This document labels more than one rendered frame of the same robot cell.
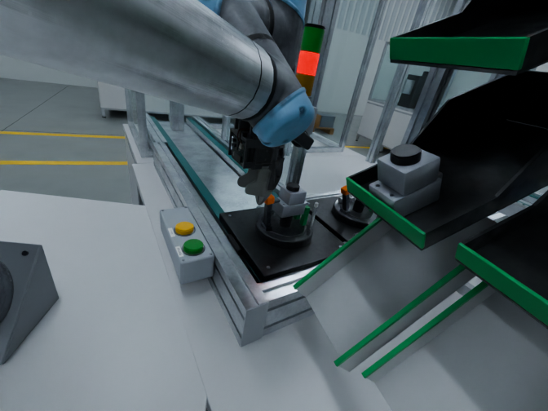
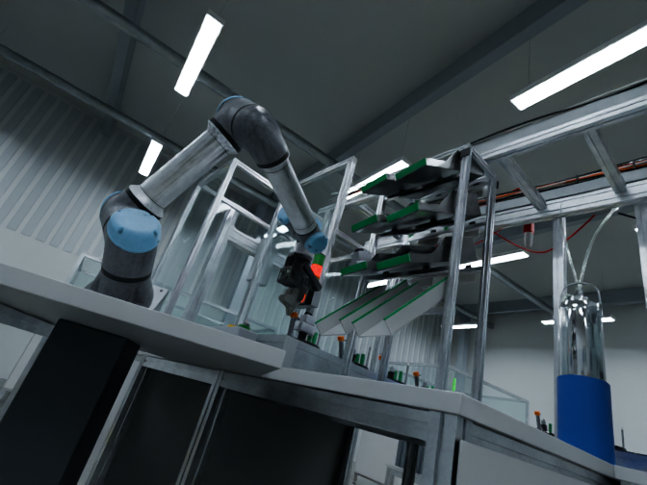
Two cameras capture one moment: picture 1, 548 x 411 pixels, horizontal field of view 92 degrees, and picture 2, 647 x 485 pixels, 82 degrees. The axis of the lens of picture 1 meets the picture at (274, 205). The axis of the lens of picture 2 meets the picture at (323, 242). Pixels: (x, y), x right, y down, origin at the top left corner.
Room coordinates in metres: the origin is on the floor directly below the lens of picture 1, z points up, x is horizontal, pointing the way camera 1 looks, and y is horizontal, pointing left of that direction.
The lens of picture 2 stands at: (-0.76, -0.01, 0.78)
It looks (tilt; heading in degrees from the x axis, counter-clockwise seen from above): 25 degrees up; 0
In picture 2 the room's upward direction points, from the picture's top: 16 degrees clockwise
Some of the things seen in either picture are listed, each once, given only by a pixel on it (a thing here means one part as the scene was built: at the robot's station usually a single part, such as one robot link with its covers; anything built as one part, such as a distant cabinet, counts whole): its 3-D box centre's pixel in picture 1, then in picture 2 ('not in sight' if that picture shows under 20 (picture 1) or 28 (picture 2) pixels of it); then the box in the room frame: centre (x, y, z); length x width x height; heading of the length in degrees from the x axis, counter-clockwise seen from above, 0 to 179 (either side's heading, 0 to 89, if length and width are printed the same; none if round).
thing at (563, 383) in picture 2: not in sight; (583, 421); (0.52, -1.03, 1.00); 0.16 x 0.16 x 0.27
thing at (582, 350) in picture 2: not in sight; (581, 328); (0.52, -1.03, 1.32); 0.14 x 0.14 x 0.38
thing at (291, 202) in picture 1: (293, 197); (308, 323); (0.55, -0.04, 1.06); 0.08 x 0.04 x 0.07; 126
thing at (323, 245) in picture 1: (282, 233); not in sight; (0.54, -0.03, 0.96); 0.24 x 0.24 x 0.02; 36
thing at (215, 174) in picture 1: (239, 195); not in sight; (0.80, 0.12, 0.91); 0.84 x 0.28 x 0.10; 36
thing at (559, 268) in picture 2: not in sight; (560, 300); (0.82, -1.18, 1.56); 0.04 x 0.04 x 1.39; 36
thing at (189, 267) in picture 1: (184, 240); (229, 338); (0.49, 0.19, 0.93); 0.21 x 0.07 x 0.06; 36
